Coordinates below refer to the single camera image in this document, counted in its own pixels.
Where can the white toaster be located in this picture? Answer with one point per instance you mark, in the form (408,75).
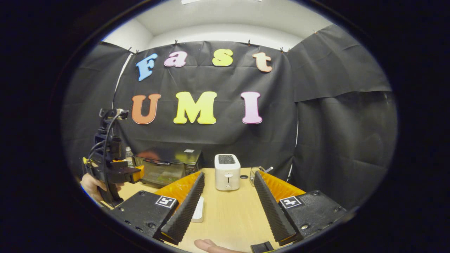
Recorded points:
(227,175)

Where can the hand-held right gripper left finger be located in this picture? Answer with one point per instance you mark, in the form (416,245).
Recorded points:
(182,214)

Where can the black backdrop cloth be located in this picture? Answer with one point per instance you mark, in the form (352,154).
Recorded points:
(225,137)

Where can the small white plate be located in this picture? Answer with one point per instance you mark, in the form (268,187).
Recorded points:
(199,211)

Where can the clear plastic water bottle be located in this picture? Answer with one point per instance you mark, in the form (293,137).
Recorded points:
(129,154)

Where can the metal utensil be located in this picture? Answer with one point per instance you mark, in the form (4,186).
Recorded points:
(270,169)

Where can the black electric oven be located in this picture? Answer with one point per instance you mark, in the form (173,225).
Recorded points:
(165,172)

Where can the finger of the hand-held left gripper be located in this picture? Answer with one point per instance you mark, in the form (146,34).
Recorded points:
(126,174)

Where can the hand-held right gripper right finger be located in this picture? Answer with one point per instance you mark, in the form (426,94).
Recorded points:
(274,214)

